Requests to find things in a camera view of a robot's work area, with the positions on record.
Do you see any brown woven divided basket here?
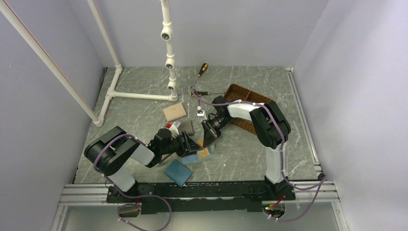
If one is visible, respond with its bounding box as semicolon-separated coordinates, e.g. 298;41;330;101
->
224;84;273;134

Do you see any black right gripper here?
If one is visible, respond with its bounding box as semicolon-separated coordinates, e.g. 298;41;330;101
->
201;115;234;148

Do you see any black yellow screwdriver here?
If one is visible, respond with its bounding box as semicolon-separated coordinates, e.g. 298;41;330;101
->
190;91;224;97
190;63;208;88

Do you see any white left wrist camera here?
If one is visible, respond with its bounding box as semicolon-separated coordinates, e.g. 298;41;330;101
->
166;120;181;137

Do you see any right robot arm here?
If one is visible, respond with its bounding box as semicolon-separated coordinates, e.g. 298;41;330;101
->
201;96;291;200

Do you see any blue card holder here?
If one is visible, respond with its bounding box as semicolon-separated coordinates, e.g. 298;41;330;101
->
164;160;192;187

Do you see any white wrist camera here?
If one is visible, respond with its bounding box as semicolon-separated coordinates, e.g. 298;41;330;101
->
166;120;181;137
196;106;207;119

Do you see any beige card holder far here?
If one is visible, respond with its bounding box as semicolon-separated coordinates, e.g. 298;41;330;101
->
163;103;187;122

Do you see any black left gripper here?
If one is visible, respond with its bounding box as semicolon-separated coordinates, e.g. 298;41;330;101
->
161;130;202;158

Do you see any gold VIP credit card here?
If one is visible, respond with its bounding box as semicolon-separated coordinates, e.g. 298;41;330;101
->
197;139;211;160

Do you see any green card holder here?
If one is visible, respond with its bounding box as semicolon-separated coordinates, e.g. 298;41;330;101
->
181;144;215;165

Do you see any white PVC pipe frame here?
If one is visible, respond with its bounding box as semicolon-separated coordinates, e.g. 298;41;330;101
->
0;0;179;128

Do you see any grey card holder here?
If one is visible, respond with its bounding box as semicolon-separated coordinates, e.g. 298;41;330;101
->
179;120;194;136

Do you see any black yellow screwdriver near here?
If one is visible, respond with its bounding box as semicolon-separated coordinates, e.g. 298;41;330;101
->
190;91;224;97

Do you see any aluminium front rail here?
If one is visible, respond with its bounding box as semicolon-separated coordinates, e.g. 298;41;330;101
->
58;184;108;206

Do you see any black yellow screwdriver far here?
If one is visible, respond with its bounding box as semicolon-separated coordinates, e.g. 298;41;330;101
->
190;63;208;88

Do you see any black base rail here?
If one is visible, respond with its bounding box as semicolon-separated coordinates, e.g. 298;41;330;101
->
106;180;296;215

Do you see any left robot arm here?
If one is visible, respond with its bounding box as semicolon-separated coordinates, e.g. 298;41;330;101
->
84;126;203;202

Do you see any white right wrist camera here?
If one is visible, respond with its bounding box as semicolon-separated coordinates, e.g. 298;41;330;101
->
196;106;207;119

